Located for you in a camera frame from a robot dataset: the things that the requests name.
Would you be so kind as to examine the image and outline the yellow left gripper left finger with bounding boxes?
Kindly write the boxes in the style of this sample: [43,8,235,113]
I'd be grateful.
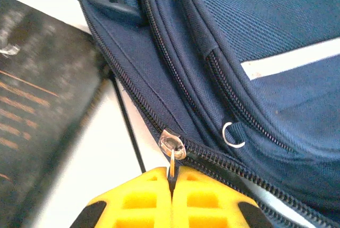
[70,166,173,228]

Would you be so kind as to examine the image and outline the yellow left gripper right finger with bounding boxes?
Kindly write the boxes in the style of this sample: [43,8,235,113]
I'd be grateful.
[172,165,274,228]

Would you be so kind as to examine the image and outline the dark blue paperback book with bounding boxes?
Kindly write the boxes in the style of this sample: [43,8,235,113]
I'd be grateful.
[0,0,113,228]

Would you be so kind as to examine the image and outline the navy blue backpack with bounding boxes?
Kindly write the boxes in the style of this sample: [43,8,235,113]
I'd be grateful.
[62,0,340,228]

